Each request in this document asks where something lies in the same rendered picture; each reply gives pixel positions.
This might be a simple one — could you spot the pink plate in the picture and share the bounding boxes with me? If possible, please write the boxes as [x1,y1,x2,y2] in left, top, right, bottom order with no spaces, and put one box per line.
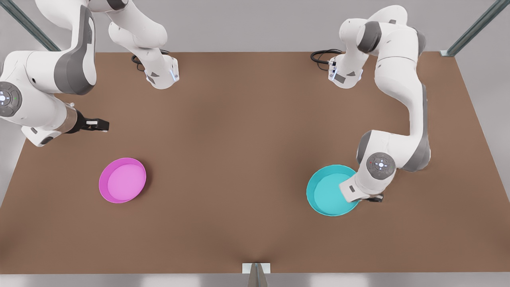
[98,157,147,204]

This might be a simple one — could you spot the silver frame post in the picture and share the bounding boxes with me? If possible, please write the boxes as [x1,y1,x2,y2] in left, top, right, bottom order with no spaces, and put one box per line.
[242,262,271,287]
[440,0,510,57]
[0,0,61,52]

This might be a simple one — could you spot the black cable loop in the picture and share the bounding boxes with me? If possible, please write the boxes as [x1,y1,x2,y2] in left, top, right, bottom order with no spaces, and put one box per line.
[131,49,171,72]
[310,49,344,72]

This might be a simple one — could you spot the blue plate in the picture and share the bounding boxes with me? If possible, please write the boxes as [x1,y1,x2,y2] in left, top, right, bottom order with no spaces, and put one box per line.
[306,165,361,217]

